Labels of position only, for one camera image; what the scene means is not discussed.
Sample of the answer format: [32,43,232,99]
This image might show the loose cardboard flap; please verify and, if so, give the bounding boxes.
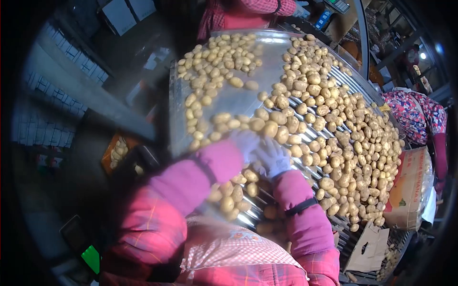
[345,220,390,273]

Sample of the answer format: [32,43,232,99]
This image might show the printed cardboard box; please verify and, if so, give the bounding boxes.
[383,146,436,231]

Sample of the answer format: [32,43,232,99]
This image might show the white carton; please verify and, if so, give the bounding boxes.
[102,0,137,37]
[128,0,157,22]

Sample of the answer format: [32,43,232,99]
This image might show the weighing scale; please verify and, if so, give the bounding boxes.
[323,0,351,15]

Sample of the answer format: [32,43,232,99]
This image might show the person's right hand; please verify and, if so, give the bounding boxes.
[250,137,292,180]

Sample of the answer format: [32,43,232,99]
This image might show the green lit screen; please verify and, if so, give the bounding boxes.
[80,245,101,275]

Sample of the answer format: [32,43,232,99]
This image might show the person's left fingers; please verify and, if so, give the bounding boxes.
[243,131,262,158]

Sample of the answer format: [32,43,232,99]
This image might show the grey curved metal rail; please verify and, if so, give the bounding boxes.
[353,0,370,81]

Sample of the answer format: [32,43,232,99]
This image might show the black wrist band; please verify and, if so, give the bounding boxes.
[284,198,319,217]
[196,154,219,185]

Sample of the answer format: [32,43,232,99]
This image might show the orange crate of potatoes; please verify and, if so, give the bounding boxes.
[101,134,144,176]

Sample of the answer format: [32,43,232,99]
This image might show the person's body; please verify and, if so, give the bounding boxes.
[99,186,341,286]

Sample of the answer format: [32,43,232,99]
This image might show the person's left hand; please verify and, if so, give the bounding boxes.
[229,129,262,164]

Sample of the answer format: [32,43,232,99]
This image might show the metal roller sorting table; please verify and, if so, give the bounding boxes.
[168,29,413,284]

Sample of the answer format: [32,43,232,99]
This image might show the stack of white crates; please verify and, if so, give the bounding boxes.
[11,21,110,149]

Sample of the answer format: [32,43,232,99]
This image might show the person's right fingers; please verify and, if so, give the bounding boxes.
[250,137,283,176]

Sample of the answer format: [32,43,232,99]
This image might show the pile of yellow potatoes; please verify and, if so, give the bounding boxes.
[177,33,406,247]

